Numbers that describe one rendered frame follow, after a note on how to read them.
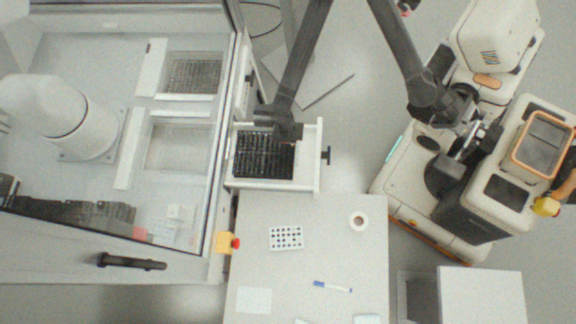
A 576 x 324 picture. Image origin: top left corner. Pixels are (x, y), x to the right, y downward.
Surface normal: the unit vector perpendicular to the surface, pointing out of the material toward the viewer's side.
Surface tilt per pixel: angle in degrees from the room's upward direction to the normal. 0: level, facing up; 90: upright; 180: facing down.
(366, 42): 0
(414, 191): 0
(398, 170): 0
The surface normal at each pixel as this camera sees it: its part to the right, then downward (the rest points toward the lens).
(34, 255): 0.99, 0.04
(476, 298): -0.07, -0.35
